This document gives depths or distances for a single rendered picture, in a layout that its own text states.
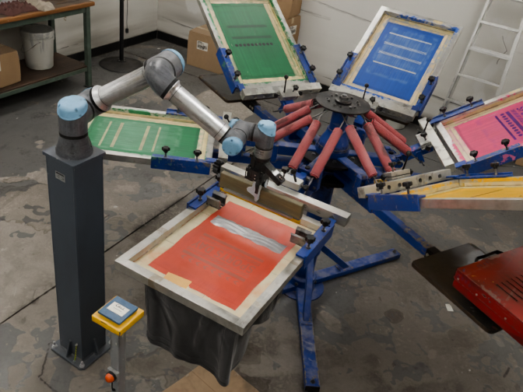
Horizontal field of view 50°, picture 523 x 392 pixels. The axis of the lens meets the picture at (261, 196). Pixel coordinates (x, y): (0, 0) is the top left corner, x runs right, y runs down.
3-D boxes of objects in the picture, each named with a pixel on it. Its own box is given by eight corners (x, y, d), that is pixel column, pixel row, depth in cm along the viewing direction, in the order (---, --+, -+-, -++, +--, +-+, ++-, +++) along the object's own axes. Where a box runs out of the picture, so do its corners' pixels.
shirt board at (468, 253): (545, 318, 240) (553, 304, 236) (484, 347, 220) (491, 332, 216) (353, 167, 332) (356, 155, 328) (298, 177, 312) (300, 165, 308)
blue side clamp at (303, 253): (303, 270, 234) (307, 257, 230) (293, 264, 235) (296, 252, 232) (331, 236, 257) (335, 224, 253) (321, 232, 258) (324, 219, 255)
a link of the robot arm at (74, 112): (52, 133, 229) (50, 102, 221) (69, 120, 240) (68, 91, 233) (79, 139, 227) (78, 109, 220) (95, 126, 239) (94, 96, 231)
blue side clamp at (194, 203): (194, 219, 253) (195, 206, 249) (185, 215, 255) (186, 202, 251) (229, 192, 276) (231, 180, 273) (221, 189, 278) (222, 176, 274)
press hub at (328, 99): (314, 315, 347) (366, 117, 275) (260, 288, 360) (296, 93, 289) (338, 281, 377) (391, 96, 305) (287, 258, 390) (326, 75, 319)
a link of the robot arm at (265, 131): (258, 116, 230) (279, 120, 229) (255, 140, 236) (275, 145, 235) (254, 124, 223) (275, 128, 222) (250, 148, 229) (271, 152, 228)
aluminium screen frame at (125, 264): (242, 336, 196) (243, 328, 194) (114, 267, 217) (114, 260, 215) (330, 232, 257) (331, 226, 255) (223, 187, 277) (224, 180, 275)
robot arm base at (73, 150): (47, 150, 235) (46, 129, 230) (75, 139, 247) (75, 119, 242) (72, 163, 230) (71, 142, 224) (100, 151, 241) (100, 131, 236)
